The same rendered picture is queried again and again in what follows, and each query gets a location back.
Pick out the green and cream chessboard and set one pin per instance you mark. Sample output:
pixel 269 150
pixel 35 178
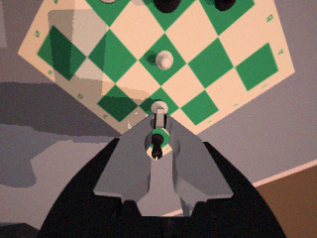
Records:
pixel 104 55

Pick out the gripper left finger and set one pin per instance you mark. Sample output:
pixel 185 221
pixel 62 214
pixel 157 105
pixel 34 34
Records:
pixel 120 171

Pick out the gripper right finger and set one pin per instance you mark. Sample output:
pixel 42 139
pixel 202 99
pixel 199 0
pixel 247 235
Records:
pixel 201 173

